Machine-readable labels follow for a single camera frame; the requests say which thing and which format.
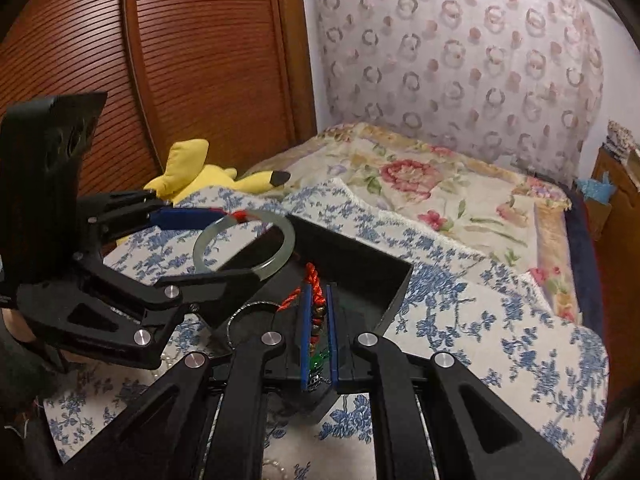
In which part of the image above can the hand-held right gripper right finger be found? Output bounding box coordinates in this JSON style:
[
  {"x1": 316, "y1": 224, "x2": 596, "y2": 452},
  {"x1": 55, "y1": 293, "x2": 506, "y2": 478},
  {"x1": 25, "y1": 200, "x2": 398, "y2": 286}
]
[{"x1": 326, "y1": 284, "x2": 586, "y2": 480}]

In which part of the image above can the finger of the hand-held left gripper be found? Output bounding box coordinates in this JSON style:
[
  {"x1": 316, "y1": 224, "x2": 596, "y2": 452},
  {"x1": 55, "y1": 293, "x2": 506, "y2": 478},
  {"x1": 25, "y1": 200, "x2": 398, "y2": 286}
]
[
  {"x1": 15, "y1": 254, "x2": 273, "y2": 372},
  {"x1": 75, "y1": 191, "x2": 227, "y2": 256}
]

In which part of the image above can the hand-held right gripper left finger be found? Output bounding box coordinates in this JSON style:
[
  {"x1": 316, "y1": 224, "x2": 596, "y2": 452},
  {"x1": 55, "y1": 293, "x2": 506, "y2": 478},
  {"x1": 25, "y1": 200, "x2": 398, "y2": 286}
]
[{"x1": 60, "y1": 282, "x2": 314, "y2": 480}]

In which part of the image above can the silver metal bracelet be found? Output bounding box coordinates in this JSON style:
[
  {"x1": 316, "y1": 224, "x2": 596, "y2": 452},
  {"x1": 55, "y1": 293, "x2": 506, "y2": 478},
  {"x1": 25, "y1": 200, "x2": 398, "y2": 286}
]
[{"x1": 226, "y1": 301, "x2": 282, "y2": 352}]

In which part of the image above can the red cord beaded bracelet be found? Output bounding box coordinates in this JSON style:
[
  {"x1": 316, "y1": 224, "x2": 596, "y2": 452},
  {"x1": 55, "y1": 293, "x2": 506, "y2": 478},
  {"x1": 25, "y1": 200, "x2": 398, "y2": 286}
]
[{"x1": 277, "y1": 261, "x2": 334, "y2": 392}]

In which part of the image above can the black jewelry box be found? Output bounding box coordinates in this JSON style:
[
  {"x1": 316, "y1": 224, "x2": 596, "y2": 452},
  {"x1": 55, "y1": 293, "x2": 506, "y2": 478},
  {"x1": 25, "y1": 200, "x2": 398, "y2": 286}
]
[{"x1": 200, "y1": 214, "x2": 414, "y2": 426}]

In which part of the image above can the pale green jade bangle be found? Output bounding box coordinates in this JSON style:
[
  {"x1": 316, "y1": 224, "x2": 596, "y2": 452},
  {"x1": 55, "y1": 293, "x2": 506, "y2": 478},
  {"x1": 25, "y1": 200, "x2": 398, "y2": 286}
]
[{"x1": 192, "y1": 208, "x2": 297, "y2": 279}]

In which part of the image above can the white pearl necklace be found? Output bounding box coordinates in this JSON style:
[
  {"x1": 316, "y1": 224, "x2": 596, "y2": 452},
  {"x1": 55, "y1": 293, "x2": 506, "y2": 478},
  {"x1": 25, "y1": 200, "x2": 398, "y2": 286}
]
[{"x1": 152, "y1": 351, "x2": 301, "y2": 480}]

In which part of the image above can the yellow plush toy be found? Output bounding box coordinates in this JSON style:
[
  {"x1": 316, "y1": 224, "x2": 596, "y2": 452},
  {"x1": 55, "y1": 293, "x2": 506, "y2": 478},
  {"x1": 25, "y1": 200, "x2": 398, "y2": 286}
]
[{"x1": 144, "y1": 138, "x2": 292, "y2": 207}]

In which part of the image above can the blue floral cloth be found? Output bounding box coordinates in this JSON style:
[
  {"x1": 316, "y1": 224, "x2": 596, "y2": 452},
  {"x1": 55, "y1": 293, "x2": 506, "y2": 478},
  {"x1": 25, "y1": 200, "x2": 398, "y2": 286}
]
[{"x1": 42, "y1": 178, "x2": 609, "y2": 480}]

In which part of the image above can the wooden louvred wardrobe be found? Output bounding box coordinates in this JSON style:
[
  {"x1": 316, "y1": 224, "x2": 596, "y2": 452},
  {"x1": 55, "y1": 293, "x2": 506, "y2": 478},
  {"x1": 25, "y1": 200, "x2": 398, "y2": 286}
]
[{"x1": 0, "y1": 0, "x2": 319, "y2": 202}]

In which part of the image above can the pink floral bed quilt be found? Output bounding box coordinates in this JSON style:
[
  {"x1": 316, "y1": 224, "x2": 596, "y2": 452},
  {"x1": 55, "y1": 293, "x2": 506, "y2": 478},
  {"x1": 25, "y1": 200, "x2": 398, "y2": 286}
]
[{"x1": 240, "y1": 121, "x2": 584, "y2": 326}]

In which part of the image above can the dark blue bed sheet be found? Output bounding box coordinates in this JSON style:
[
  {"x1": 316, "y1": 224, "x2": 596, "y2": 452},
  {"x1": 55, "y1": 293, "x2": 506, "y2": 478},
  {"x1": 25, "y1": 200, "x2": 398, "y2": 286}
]
[{"x1": 564, "y1": 184, "x2": 607, "y2": 343}]

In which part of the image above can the blue tissue pack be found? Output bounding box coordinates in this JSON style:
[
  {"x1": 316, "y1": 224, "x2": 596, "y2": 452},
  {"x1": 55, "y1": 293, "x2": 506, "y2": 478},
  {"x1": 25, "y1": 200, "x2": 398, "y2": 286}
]
[{"x1": 575, "y1": 172, "x2": 617, "y2": 206}]

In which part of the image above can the sheer circle-patterned curtain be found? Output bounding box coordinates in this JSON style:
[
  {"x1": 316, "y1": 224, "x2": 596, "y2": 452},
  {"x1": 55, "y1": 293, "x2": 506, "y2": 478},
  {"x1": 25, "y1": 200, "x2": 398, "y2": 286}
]
[{"x1": 310, "y1": 0, "x2": 607, "y2": 187}]

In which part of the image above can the wooden sideboard cabinet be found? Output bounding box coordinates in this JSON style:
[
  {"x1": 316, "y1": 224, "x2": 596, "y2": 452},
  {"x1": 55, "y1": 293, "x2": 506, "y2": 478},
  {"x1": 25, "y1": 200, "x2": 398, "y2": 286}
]
[{"x1": 590, "y1": 146, "x2": 640, "y2": 247}]

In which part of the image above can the patterned fabric pouch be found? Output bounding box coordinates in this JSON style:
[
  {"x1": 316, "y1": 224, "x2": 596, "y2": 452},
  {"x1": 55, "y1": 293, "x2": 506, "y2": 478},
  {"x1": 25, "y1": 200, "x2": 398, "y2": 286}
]
[{"x1": 605, "y1": 120, "x2": 640, "y2": 163}]

